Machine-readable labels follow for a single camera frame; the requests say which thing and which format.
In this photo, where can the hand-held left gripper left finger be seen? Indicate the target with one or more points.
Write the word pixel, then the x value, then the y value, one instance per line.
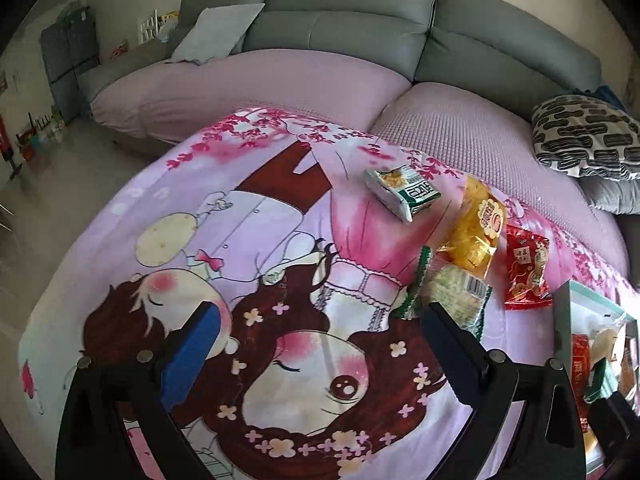
pixel 192 350

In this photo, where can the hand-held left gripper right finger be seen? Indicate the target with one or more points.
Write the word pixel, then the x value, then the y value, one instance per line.
pixel 450 355

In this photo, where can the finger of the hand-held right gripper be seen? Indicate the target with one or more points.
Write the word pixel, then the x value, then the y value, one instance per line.
pixel 617 425

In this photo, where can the pale green barcode snack packet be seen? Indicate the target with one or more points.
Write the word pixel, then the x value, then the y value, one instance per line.
pixel 452 290

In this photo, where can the red gold patterned snack packet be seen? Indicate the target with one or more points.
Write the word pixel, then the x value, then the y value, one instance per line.
pixel 580 370

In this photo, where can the round pastry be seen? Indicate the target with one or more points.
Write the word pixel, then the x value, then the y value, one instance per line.
pixel 607 342

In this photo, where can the mint green box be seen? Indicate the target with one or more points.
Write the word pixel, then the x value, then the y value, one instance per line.
pixel 562 320

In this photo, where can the red snack packet with figure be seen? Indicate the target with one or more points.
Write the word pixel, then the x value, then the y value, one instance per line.
pixel 527 270

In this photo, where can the printed pink blanket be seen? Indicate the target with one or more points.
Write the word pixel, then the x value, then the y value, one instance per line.
pixel 250 210

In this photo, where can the green white snack packet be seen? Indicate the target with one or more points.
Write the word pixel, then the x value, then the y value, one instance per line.
pixel 400 192

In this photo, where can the grey cushion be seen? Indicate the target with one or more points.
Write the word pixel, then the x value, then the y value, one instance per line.
pixel 615 195

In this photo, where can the black white patterned pillow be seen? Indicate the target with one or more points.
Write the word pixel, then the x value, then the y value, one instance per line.
pixel 585 135

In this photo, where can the pink sofa cover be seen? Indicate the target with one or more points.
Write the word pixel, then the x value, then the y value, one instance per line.
pixel 250 90

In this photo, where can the red stand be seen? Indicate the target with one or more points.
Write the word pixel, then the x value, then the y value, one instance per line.
pixel 6 140

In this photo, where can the blue cloth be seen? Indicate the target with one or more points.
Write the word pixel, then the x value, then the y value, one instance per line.
pixel 610 96

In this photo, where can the grey cabinet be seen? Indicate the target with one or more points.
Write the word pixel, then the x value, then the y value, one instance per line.
pixel 70 60

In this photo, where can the plain grey pillow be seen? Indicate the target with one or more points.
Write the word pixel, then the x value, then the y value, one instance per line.
pixel 215 35

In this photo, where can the white rack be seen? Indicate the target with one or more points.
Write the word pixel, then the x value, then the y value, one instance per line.
pixel 150 25

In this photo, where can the grey sofa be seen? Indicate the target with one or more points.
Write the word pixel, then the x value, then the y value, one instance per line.
pixel 350 25

